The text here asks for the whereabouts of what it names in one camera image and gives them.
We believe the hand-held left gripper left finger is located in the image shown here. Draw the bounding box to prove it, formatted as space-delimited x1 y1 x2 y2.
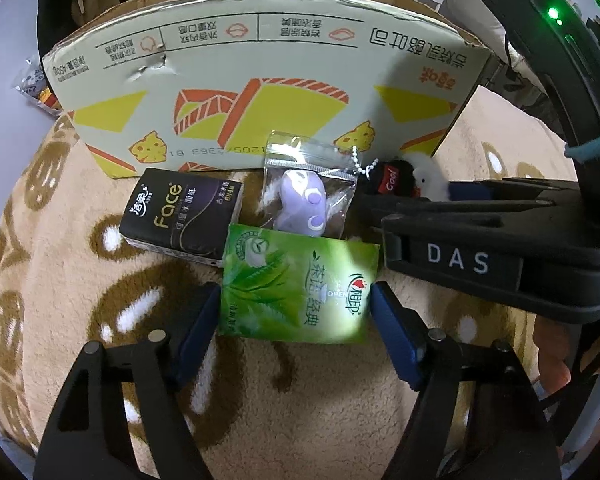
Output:
34 281 223 480

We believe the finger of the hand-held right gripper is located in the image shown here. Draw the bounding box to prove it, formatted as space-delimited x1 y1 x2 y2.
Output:
352 191 561 233
447 177 584 203

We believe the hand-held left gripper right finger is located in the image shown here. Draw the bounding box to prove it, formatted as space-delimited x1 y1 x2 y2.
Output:
369 281 563 480

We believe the black plush keychain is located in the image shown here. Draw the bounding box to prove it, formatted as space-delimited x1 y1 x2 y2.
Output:
347 146 453 200

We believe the green tissue packet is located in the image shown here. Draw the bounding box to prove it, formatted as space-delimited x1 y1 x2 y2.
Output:
217 222 382 344

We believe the printed cardboard box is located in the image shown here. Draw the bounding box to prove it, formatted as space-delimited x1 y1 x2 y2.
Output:
42 0 503 182

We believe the person's right hand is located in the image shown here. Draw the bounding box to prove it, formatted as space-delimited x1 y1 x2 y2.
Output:
531 316 600 403

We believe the teal elastic band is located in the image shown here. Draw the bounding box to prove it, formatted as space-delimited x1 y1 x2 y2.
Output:
564 130 600 162

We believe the black tissue packet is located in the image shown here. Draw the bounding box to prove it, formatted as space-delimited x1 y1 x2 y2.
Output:
119 166 245 267

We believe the brown patterned fleece blanket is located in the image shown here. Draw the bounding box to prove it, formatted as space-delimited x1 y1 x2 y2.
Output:
0 85 600 480

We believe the purple toy in clear bag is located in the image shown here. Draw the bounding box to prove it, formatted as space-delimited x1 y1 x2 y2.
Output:
262 130 364 240

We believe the clear bag of yellow toys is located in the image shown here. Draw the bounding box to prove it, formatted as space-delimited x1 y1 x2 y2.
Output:
12 57 67 117

